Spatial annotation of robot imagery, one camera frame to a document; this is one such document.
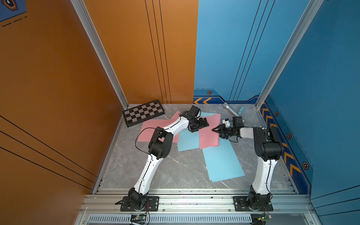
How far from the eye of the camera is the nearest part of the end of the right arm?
867 mm

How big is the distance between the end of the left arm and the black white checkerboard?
1.13 ft

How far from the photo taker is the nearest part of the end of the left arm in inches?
32.2

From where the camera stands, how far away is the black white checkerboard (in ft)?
3.60
